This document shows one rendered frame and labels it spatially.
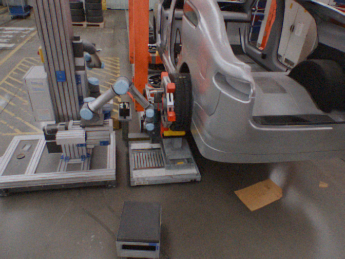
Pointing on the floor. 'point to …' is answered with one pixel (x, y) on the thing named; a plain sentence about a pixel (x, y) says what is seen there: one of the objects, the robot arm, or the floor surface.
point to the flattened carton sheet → (260, 194)
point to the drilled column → (125, 129)
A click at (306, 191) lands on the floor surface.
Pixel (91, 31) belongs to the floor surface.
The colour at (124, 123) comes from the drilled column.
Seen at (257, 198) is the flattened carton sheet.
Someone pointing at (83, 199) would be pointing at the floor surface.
